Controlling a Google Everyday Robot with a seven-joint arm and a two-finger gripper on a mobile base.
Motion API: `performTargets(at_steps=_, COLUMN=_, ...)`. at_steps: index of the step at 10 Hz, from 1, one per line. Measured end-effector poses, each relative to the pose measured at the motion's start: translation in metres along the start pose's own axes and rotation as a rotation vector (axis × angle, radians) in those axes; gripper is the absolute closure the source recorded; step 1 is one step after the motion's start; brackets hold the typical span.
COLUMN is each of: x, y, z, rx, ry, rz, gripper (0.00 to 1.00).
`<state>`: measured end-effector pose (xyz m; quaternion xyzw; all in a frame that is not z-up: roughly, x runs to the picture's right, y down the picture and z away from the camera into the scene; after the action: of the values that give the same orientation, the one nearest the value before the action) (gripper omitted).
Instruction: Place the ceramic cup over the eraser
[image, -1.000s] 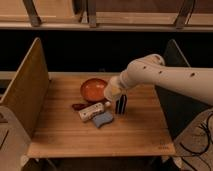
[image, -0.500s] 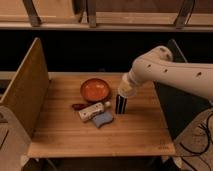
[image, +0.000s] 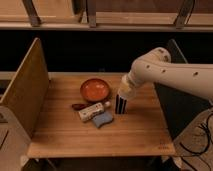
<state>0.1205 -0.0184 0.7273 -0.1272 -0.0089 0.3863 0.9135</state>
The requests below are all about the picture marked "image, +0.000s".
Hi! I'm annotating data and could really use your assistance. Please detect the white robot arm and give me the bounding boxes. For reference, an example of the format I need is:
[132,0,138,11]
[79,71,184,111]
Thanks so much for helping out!
[118,47,213,101]

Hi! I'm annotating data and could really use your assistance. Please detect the black white striped eraser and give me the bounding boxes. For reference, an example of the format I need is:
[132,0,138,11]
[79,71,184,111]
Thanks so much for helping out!
[115,95,127,114]

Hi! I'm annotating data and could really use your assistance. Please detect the orange bowl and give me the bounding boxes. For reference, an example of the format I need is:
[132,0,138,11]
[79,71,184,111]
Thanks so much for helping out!
[80,78,110,102]

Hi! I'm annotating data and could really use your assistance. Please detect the blue sponge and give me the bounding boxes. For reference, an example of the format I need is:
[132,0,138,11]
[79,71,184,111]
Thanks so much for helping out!
[92,111,113,128]

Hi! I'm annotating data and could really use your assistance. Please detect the dark red spoon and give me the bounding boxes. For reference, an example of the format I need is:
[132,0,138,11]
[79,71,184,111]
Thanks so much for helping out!
[71,104,90,111]

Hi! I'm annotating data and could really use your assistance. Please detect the dark right side panel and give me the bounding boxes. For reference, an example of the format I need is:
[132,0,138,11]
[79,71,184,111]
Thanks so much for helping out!
[154,38,213,141]

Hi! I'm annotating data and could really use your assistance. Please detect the wooden side panel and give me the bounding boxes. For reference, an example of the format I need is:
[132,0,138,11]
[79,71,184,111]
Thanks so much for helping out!
[0,38,49,141]

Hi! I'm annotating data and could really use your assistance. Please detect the black cables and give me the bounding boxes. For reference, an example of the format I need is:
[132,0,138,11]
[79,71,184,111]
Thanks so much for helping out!
[179,111,213,171]

